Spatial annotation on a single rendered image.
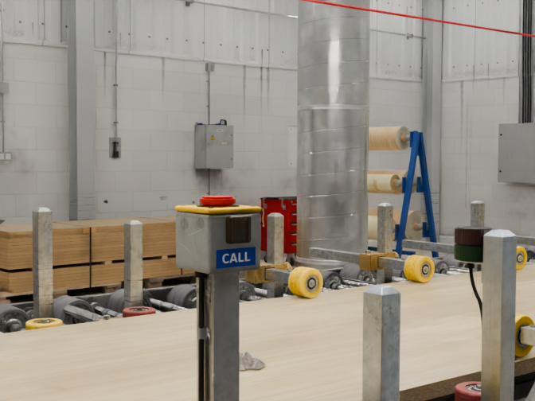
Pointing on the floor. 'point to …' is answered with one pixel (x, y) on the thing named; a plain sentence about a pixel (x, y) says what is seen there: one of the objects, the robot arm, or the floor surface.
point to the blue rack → (410, 196)
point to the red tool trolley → (279, 204)
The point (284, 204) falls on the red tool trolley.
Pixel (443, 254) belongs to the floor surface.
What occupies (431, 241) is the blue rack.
